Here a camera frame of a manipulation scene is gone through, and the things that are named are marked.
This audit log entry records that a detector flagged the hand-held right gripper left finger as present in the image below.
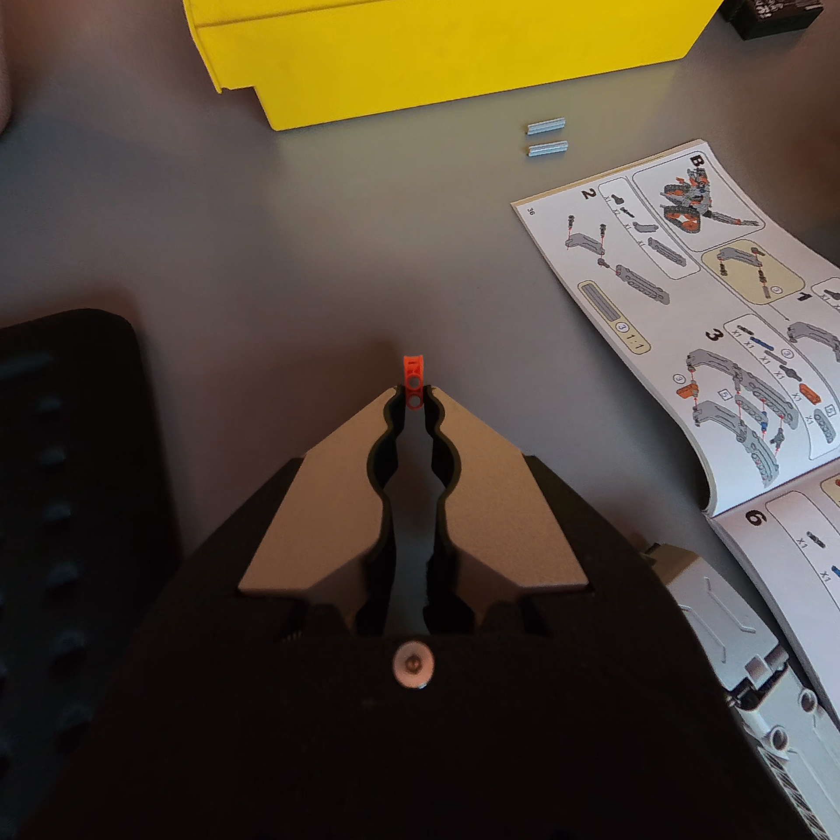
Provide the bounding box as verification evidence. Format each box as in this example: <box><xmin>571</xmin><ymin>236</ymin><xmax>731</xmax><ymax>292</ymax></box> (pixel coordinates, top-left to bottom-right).
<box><xmin>236</xmin><ymin>386</ymin><xmax>404</xmax><ymax>618</ymax></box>

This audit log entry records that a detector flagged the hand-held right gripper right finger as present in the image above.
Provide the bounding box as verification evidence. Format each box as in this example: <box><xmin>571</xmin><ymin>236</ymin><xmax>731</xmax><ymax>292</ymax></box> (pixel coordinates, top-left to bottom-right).
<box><xmin>422</xmin><ymin>385</ymin><xmax>589</xmax><ymax>623</ymax></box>

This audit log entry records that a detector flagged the small orange toy beam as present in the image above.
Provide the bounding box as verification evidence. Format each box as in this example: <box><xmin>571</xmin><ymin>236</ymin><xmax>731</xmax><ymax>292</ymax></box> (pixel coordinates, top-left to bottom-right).
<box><xmin>402</xmin><ymin>354</ymin><xmax>427</xmax><ymax>411</ymax></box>

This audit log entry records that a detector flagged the yellow plastic bin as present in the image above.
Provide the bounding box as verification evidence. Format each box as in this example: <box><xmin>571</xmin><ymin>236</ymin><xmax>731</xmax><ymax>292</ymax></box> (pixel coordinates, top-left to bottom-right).
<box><xmin>182</xmin><ymin>0</ymin><xmax>729</xmax><ymax>132</ymax></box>

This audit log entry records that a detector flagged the grey toy panel assembly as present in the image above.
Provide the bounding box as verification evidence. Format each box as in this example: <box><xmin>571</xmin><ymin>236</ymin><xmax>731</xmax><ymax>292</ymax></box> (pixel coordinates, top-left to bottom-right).
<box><xmin>640</xmin><ymin>541</ymin><xmax>840</xmax><ymax>840</ymax></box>

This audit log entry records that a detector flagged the black studded foam mat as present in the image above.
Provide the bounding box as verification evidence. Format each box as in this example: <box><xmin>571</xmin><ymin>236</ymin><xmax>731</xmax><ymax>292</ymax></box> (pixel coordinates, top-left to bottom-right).
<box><xmin>0</xmin><ymin>307</ymin><xmax>185</xmax><ymax>788</ymax></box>

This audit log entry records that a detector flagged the building instruction booklet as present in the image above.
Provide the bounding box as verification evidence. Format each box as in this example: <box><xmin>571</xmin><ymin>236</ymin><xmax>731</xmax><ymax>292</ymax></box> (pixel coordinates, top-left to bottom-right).
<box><xmin>511</xmin><ymin>138</ymin><xmax>840</xmax><ymax>713</ymax></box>

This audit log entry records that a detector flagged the black box with blue edge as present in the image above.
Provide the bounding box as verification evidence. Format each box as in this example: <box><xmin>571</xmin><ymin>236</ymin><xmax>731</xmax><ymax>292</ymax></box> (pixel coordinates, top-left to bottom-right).
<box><xmin>721</xmin><ymin>0</ymin><xmax>825</xmax><ymax>42</ymax></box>

